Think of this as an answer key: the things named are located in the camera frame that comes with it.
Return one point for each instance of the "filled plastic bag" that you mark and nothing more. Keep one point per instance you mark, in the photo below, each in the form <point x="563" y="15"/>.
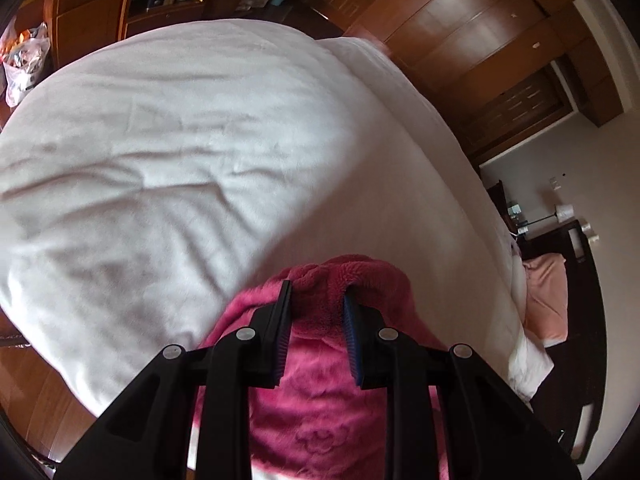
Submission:
<point x="25" y="60"/>

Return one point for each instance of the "dark wooden headboard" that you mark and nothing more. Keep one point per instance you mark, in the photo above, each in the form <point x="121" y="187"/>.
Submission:
<point x="585" y="335"/>

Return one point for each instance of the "wooden shelf cabinet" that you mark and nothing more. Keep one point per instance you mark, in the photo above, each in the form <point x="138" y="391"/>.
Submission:
<point x="85" y="15"/>

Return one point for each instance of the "bedside table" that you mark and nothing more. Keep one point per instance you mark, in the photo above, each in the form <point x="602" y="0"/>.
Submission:
<point x="502" y="205"/>

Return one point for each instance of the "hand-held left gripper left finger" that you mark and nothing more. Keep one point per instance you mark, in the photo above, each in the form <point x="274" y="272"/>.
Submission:
<point x="281" y="345"/>

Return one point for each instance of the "white bedside lamp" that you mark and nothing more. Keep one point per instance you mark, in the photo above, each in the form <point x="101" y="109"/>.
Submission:
<point x="565" y="212"/>

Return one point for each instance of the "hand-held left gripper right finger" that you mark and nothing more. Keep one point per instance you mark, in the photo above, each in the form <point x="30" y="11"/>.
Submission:
<point x="350" y="330"/>

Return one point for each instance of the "white duvet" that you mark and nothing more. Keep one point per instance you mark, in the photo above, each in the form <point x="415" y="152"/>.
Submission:
<point x="200" y="160"/>

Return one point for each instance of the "wooden wardrobe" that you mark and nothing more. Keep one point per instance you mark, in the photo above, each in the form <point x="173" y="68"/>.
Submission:
<point x="475" y="25"/>

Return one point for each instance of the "pink pillow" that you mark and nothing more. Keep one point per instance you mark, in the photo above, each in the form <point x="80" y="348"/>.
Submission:
<point x="547" y="290"/>

